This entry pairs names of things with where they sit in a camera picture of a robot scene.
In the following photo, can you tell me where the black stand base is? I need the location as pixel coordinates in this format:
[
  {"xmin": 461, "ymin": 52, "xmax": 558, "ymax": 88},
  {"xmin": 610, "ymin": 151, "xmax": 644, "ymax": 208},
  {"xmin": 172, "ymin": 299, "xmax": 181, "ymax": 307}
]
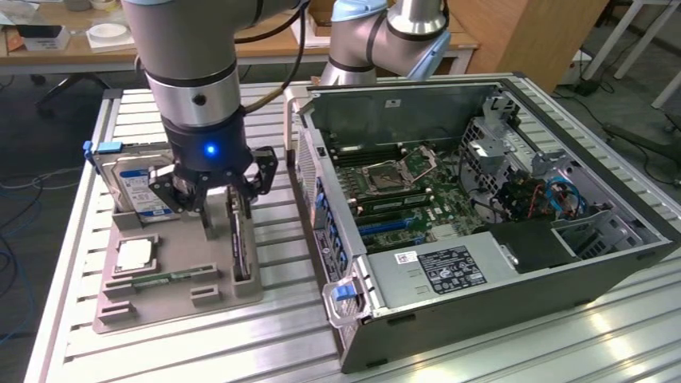
[{"xmin": 600, "ymin": 121, "xmax": 681, "ymax": 161}]

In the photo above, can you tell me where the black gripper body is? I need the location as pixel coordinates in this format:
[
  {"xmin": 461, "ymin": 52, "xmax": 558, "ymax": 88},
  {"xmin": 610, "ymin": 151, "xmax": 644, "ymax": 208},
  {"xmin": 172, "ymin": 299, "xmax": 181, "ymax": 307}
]
[{"xmin": 161, "ymin": 106, "xmax": 256, "ymax": 192}]

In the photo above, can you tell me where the white floor device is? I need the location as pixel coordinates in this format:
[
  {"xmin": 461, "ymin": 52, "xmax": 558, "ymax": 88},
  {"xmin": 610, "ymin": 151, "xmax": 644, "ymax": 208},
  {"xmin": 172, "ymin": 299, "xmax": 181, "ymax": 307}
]
[{"xmin": 557, "ymin": 49, "xmax": 593, "ymax": 87}]

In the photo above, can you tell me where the wooden cabinet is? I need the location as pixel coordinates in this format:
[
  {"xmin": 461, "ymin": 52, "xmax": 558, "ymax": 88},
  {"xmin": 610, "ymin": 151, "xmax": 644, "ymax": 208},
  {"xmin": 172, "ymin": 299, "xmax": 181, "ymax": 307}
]
[{"xmin": 452, "ymin": 0, "xmax": 610, "ymax": 93}]

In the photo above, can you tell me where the black office chair base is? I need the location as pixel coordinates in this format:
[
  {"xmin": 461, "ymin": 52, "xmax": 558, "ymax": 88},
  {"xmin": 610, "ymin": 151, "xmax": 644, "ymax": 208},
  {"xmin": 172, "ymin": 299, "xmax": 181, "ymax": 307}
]
[{"xmin": 30, "ymin": 71, "xmax": 113, "ymax": 117}]

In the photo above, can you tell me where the white paper stack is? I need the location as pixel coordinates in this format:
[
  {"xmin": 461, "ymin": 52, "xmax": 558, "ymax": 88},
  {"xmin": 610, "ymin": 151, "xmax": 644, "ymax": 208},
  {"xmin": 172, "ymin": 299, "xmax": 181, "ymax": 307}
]
[{"xmin": 305, "ymin": 23, "xmax": 334, "ymax": 49}]

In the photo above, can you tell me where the white round container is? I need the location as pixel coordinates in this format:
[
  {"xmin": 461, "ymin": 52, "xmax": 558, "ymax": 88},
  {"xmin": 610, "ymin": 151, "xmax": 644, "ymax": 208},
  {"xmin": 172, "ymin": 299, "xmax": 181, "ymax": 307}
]
[{"xmin": 85, "ymin": 22, "xmax": 134, "ymax": 53}]

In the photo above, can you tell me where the wooden desk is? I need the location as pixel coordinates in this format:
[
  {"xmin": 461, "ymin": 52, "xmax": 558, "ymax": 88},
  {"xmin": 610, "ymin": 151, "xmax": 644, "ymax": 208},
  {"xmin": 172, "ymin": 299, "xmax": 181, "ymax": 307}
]
[{"xmin": 0, "ymin": 0, "xmax": 480, "ymax": 87}]

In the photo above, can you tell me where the perforated metal disk bay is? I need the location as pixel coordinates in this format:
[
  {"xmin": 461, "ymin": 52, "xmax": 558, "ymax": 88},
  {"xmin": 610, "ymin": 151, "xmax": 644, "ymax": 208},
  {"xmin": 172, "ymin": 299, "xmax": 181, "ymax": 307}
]
[{"xmin": 457, "ymin": 115, "xmax": 525, "ymax": 199}]

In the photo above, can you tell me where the white floor cable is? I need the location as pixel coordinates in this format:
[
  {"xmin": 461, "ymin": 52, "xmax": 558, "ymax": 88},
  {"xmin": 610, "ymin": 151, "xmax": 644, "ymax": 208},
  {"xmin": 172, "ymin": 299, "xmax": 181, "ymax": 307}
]
[{"xmin": 0, "ymin": 167, "xmax": 86, "ymax": 192}]

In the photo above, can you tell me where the open black PC case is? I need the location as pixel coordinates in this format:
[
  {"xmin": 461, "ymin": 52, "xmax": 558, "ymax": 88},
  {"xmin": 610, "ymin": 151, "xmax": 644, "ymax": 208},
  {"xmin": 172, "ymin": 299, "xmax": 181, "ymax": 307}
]
[{"xmin": 284, "ymin": 79, "xmax": 681, "ymax": 374}]

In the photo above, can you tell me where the metal disk bay bracket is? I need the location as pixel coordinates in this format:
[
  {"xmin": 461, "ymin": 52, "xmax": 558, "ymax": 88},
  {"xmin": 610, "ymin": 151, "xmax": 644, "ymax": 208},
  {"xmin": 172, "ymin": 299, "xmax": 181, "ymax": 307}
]
[{"xmin": 550, "ymin": 209, "xmax": 646, "ymax": 261}]

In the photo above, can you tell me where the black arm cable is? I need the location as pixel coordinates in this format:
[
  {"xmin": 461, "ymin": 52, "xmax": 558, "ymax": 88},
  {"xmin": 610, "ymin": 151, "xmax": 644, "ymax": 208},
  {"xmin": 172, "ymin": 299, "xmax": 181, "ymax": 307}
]
[{"xmin": 233, "ymin": 0, "xmax": 314, "ymax": 116}]

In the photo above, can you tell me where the blue data wire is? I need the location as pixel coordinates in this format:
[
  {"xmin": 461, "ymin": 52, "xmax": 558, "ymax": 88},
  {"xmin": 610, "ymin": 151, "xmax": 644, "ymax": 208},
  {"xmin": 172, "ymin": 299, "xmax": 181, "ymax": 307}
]
[{"xmin": 546, "ymin": 177, "xmax": 589, "ymax": 221}]

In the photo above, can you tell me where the blue PCIe expansion slot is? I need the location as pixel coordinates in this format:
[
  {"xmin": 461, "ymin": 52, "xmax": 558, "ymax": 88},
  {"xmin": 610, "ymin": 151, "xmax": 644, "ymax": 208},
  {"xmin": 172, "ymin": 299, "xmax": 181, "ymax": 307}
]
[{"xmin": 356, "ymin": 218, "xmax": 414, "ymax": 237}]

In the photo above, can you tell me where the white table frame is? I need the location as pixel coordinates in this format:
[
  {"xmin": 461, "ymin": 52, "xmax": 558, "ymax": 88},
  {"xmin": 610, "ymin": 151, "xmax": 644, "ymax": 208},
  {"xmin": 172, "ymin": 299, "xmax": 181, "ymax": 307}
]
[{"xmin": 582, "ymin": 0, "xmax": 681, "ymax": 109}]

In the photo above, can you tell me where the CPU socket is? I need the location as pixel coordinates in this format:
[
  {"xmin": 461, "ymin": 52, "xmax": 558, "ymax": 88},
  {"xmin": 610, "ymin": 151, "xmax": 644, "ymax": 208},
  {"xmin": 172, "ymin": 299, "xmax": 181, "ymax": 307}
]
[{"xmin": 361, "ymin": 161, "xmax": 412, "ymax": 195}]

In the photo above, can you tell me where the silver CPU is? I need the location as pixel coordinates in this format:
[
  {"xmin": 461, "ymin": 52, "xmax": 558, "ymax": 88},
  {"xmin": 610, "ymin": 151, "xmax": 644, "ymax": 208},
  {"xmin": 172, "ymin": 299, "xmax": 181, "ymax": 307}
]
[{"xmin": 114, "ymin": 239, "xmax": 156, "ymax": 273}]

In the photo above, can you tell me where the installed RAM stick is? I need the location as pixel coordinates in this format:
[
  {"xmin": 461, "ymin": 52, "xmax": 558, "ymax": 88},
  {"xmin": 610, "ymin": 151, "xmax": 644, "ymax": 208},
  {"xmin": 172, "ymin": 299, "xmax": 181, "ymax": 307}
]
[
  {"xmin": 354, "ymin": 190, "xmax": 430, "ymax": 207},
  {"xmin": 354, "ymin": 197, "xmax": 430, "ymax": 215}
]

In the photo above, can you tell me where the grey parts rack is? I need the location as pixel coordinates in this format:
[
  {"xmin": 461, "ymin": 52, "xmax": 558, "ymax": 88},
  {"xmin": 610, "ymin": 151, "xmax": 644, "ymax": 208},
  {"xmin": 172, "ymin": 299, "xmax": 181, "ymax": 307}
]
[{"xmin": 92, "ymin": 185, "xmax": 266, "ymax": 336}]

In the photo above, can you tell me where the loose green RAM stick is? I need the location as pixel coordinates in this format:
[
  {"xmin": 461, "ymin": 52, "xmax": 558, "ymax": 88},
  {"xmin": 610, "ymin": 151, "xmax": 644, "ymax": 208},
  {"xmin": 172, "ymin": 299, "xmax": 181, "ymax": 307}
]
[{"xmin": 126, "ymin": 267, "xmax": 208, "ymax": 286}]

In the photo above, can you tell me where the empty black RAM slot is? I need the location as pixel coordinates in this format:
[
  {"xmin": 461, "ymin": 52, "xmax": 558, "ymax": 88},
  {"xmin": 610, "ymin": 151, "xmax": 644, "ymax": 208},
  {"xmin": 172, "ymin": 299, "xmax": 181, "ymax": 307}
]
[
  {"xmin": 328, "ymin": 139, "xmax": 398, "ymax": 151},
  {"xmin": 330, "ymin": 144, "xmax": 400, "ymax": 156},
  {"xmin": 332, "ymin": 149, "xmax": 401, "ymax": 161}
]

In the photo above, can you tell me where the green motherboard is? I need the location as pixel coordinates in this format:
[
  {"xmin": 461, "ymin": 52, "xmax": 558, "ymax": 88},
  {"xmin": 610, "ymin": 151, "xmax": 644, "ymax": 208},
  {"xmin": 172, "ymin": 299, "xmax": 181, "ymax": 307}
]
[{"xmin": 325, "ymin": 135, "xmax": 482, "ymax": 255}]

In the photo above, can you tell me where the blue floor cable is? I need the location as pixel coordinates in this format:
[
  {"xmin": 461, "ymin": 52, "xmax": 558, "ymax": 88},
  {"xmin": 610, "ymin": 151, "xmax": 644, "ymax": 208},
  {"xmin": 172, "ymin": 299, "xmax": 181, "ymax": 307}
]
[{"xmin": 0, "ymin": 187, "xmax": 45, "ymax": 344}]

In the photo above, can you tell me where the white box with black top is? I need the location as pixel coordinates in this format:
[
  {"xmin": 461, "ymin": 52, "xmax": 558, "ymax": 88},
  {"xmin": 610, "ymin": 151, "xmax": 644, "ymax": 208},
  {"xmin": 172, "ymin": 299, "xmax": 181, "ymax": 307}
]
[{"xmin": 14, "ymin": 24, "xmax": 73, "ymax": 52}]

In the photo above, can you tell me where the black graphics card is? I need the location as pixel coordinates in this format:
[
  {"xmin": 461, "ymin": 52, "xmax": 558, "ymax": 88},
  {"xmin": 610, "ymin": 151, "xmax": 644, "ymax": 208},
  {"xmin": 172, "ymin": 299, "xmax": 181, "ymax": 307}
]
[{"xmin": 225, "ymin": 185, "xmax": 254, "ymax": 282}]

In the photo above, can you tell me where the black power adapter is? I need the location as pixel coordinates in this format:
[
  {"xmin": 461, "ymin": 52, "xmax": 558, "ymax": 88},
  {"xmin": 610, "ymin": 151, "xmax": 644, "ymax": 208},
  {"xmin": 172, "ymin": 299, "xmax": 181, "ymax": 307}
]
[{"xmin": 552, "ymin": 78, "xmax": 602, "ymax": 97}]

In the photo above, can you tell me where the red data wire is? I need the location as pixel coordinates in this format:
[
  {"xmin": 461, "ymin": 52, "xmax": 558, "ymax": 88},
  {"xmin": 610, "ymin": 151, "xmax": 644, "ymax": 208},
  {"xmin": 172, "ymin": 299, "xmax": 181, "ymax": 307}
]
[{"xmin": 525, "ymin": 181, "xmax": 550, "ymax": 219}]

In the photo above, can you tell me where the metal socket cover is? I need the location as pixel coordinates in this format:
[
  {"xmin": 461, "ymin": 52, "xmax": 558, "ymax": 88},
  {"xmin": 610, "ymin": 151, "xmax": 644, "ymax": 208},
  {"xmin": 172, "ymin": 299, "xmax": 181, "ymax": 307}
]
[{"xmin": 401, "ymin": 145, "xmax": 441, "ymax": 180}]

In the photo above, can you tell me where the black plastic shroud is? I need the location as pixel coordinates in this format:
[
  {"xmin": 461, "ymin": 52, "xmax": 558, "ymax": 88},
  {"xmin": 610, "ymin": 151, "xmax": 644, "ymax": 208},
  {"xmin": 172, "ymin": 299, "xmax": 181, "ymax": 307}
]
[{"xmin": 486, "ymin": 219, "xmax": 582, "ymax": 274}]

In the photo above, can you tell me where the cardboard box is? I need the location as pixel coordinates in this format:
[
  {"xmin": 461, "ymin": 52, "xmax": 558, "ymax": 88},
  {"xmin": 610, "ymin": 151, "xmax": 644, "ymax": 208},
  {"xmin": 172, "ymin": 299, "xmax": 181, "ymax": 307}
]
[{"xmin": 309, "ymin": 0, "xmax": 336, "ymax": 27}]

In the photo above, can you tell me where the hard disk with blue bracket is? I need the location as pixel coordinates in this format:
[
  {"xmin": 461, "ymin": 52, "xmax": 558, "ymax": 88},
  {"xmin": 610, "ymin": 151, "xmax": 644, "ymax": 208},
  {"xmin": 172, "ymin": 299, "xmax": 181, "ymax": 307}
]
[{"xmin": 81, "ymin": 135, "xmax": 180, "ymax": 225}]

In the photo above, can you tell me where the grey power supply unit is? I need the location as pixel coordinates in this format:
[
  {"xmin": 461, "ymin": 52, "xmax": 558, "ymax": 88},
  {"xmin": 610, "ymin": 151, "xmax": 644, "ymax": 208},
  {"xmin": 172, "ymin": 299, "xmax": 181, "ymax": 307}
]
[{"xmin": 365, "ymin": 231, "xmax": 521, "ymax": 311}]

